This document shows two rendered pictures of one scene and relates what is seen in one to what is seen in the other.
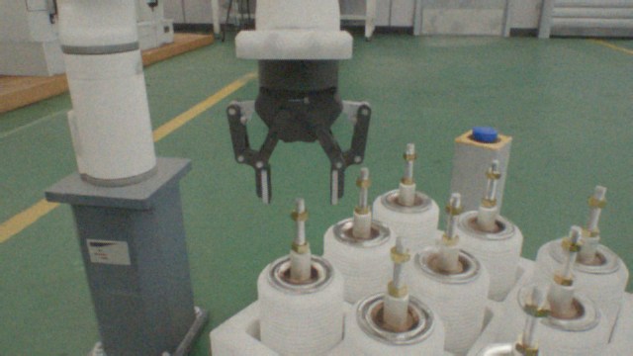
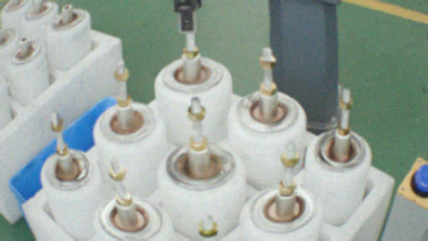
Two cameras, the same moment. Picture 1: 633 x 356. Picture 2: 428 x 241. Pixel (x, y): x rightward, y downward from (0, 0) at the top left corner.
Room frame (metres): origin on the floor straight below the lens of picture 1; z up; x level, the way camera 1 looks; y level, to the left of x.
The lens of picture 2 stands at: (0.51, -0.74, 0.79)
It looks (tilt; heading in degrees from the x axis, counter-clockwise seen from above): 39 degrees down; 94
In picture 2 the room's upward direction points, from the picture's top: 3 degrees counter-clockwise
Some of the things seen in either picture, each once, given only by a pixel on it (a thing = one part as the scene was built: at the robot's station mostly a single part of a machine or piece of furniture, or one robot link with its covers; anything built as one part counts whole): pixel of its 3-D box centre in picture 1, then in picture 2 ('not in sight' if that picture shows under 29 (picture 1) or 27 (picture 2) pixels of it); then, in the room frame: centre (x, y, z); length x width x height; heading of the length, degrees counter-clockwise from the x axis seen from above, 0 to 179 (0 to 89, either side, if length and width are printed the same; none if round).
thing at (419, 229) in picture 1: (402, 254); (332, 202); (0.62, -0.13, 0.16); 0.10 x 0.10 x 0.18
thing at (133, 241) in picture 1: (138, 263); (307, 40); (0.61, 0.27, 0.15); 0.15 x 0.15 x 0.30; 80
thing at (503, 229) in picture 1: (485, 225); (285, 209); (0.55, -0.22, 0.25); 0.08 x 0.08 x 0.01
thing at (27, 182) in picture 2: not in sight; (76, 181); (0.24, 0.01, 0.06); 0.30 x 0.11 x 0.12; 52
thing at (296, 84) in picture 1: (299, 92); not in sight; (0.44, 0.02, 0.45); 0.08 x 0.08 x 0.09
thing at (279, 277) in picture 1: (300, 273); (192, 75); (0.44, 0.02, 0.25); 0.08 x 0.08 x 0.01
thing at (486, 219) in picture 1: (486, 217); (286, 201); (0.55, -0.22, 0.26); 0.02 x 0.02 x 0.03
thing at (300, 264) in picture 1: (300, 263); (191, 66); (0.44, 0.02, 0.26); 0.02 x 0.02 x 0.03
